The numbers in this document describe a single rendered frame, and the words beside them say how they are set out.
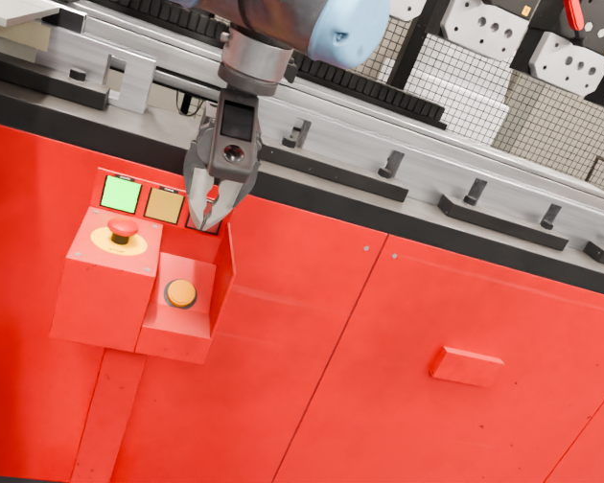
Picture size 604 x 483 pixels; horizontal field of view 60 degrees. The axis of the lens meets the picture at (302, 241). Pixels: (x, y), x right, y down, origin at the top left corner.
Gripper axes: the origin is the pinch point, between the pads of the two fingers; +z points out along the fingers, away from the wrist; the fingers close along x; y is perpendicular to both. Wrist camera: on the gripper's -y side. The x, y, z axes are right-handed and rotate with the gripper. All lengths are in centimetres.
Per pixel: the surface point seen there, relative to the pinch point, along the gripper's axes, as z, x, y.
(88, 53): -7.8, 21.9, 32.2
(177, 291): 11.6, 0.5, -0.1
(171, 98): 95, 6, 350
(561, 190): -5, -98, 58
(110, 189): 3.4, 12.6, 9.2
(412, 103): -11, -53, 73
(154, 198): 3.1, 6.5, 9.3
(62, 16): -11.6, 26.9, 34.0
